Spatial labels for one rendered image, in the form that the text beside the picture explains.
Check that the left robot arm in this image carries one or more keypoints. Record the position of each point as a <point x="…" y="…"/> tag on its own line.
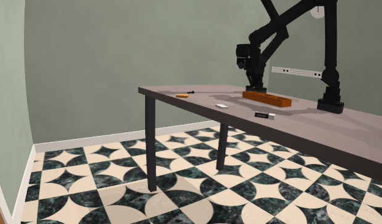
<point x="331" y="75"/>

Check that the orange rack of bins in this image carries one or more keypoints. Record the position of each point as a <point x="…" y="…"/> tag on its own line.
<point x="267" y="98"/>

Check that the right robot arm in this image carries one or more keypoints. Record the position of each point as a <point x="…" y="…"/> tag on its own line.
<point x="274" y="44"/>

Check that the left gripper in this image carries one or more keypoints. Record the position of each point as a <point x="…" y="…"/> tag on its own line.
<point x="255" y="68"/>

